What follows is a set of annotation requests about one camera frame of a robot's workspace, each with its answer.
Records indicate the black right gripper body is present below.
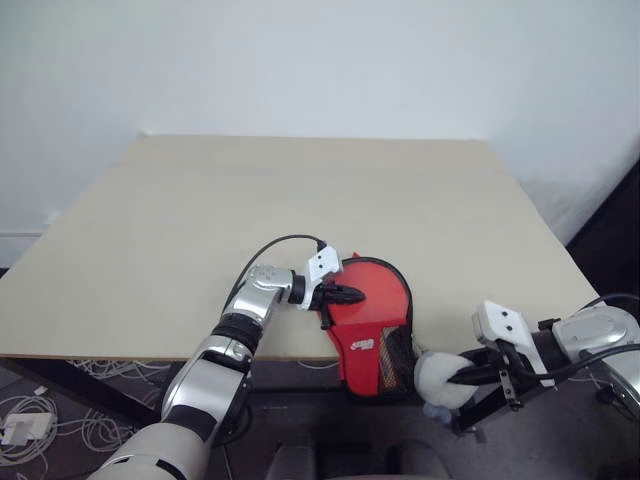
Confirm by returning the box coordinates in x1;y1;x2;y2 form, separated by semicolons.
491;339;544;412

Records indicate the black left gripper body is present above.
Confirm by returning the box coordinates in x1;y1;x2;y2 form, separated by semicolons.
311;280;338;313

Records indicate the red table tennis paddle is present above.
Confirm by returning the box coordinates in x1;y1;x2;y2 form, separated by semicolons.
327;260;407;396

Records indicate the white fluffy plush pendant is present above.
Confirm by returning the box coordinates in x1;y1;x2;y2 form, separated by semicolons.
413;350;480;422

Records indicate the red paddle case black mesh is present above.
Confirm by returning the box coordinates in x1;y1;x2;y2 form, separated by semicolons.
318;251;417;402

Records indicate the white power adapter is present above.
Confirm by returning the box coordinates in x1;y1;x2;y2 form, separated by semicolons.
1;411;56;446

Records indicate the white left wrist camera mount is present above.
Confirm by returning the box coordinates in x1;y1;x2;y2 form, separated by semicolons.
298;244;342;311

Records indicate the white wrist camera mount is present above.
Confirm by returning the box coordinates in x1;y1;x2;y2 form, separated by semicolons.
471;299;557;391
298;244;342;311

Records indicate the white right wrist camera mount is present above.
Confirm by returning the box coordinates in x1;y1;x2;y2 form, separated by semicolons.
471;299;557;391

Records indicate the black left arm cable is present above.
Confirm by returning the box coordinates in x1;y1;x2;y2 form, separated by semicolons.
227;233;329;306

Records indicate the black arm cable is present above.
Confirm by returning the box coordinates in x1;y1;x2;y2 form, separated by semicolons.
227;233;329;306
537;292;640;389

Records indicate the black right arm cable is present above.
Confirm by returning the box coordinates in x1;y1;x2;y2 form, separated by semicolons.
537;292;640;389

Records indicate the black metal table frame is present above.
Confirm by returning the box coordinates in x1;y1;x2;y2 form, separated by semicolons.
0;357;551;435

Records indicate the white floor cable tangle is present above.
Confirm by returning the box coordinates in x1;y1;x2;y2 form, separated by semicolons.
0;358;174;476

